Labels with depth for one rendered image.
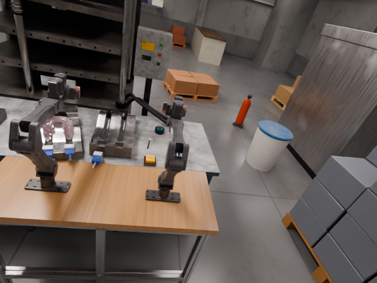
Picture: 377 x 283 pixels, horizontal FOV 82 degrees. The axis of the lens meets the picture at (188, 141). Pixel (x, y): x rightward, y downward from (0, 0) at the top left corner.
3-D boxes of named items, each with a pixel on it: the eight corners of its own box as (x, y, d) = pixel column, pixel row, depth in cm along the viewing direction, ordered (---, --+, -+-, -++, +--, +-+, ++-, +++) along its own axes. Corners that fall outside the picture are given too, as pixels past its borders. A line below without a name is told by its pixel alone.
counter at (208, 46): (208, 50, 1025) (214, 30, 978) (219, 66, 809) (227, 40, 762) (191, 46, 1009) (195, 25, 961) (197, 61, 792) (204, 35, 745)
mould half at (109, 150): (130, 158, 146) (132, 142, 139) (89, 155, 140) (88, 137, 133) (135, 121, 187) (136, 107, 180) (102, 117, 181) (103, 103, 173)
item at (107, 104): (127, 116, 206) (128, 110, 203) (-41, 94, 174) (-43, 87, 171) (133, 85, 274) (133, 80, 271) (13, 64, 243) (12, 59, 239)
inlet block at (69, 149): (75, 164, 127) (74, 156, 124) (65, 165, 124) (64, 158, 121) (74, 150, 136) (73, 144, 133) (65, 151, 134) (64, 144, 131)
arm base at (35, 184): (28, 168, 111) (20, 177, 105) (70, 172, 115) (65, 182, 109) (30, 179, 115) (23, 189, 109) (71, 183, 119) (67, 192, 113)
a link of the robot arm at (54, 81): (47, 76, 106) (35, 83, 96) (67, 79, 108) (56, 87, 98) (50, 97, 112) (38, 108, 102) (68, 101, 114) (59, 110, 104)
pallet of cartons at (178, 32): (183, 45, 1002) (187, 28, 965) (185, 49, 924) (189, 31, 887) (156, 38, 977) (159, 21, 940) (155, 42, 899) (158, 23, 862)
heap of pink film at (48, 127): (75, 140, 140) (74, 129, 136) (41, 141, 131) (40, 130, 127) (73, 119, 158) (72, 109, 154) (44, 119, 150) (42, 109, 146)
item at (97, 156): (97, 172, 129) (97, 165, 126) (88, 171, 128) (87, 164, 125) (102, 158, 140) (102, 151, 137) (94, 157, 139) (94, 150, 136)
